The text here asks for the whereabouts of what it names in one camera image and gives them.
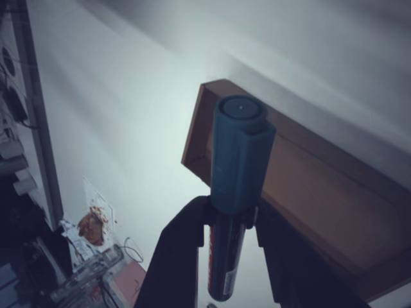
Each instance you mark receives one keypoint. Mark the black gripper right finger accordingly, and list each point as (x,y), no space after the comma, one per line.
(295,272)

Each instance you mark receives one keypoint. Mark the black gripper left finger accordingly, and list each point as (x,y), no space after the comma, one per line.
(176,256)

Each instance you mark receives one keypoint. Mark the green marker cap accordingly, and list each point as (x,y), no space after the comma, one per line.
(237,160)

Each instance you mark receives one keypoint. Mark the pink paper sheet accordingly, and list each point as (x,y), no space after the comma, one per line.
(128,282)

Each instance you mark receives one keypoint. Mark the open brown cardboard box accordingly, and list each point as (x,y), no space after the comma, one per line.
(321,199)

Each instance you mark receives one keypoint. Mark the clear plastic bag brown residue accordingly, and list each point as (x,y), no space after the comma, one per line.
(93,224)

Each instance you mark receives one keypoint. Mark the clear plastic container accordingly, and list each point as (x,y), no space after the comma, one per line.
(86,272)

